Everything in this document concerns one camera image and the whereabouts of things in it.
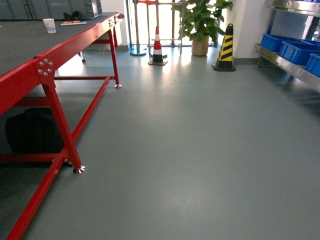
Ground blue bin on shelf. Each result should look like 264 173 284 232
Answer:
278 41 320 66
260 33 304 53

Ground stainless steel shelf rack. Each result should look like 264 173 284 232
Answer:
254 0 320 92

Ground red white traffic cone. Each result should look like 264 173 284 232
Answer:
148 25 168 66

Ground metal barrier stand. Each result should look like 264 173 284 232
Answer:
124 0 221 57

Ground yellow black traffic cone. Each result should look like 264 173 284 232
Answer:
211 23 236 72

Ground potted green plant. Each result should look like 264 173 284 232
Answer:
171 0 233 57

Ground black bag under table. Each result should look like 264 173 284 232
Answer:
5 107 65 154

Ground white paper cup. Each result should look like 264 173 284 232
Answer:
42 18 57 34

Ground grey storage crates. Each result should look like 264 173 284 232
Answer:
0 0 103 20

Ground red table frame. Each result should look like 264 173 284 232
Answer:
0 12 125 240

